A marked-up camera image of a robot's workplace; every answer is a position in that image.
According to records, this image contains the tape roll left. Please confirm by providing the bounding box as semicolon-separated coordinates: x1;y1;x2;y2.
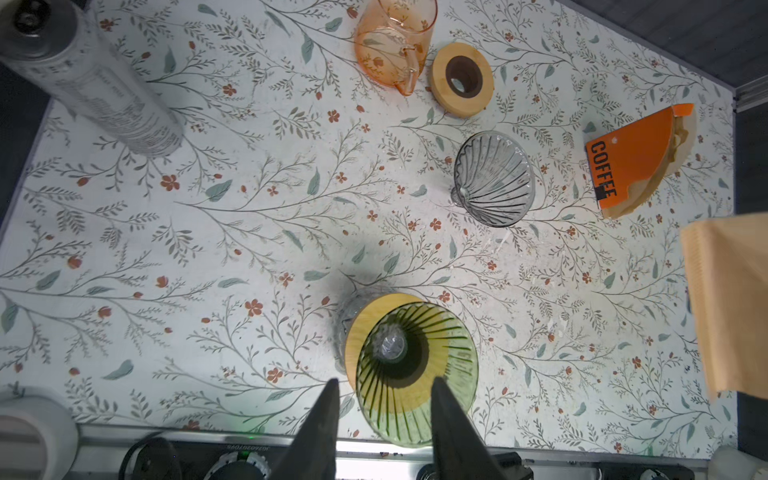
1;396;79;479

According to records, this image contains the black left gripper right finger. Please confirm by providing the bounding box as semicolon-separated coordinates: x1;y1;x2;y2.
430;377;504;480

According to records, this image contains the clear glass bottle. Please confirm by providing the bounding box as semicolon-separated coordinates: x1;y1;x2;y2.
1;1;183;158

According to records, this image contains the orange coffee filter holder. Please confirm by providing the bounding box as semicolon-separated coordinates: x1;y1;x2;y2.
585;103;697;219

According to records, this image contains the grey glass pitcher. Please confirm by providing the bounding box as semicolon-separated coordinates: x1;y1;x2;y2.
332;288;386;375

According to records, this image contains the orange glass pitcher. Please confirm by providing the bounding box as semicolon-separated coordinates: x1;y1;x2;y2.
354;0;438;96

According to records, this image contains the wooden ring holder near pitcher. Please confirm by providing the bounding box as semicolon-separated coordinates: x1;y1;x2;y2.
429;42;495;118

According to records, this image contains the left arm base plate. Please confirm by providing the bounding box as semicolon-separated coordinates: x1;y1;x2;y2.
118;436;286;480

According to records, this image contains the green glass dripper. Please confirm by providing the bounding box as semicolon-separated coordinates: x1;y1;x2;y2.
355;301;479;448

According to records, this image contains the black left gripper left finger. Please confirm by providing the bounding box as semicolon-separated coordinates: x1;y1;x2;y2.
269;378;340;479

